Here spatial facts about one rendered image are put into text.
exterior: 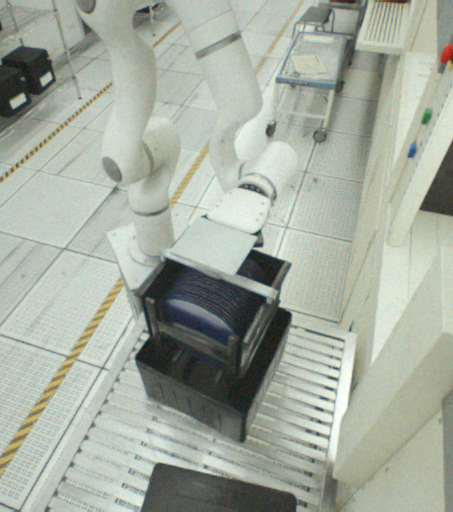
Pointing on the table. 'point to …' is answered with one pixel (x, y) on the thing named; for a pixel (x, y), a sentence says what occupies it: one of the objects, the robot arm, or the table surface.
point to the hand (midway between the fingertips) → (216, 250)
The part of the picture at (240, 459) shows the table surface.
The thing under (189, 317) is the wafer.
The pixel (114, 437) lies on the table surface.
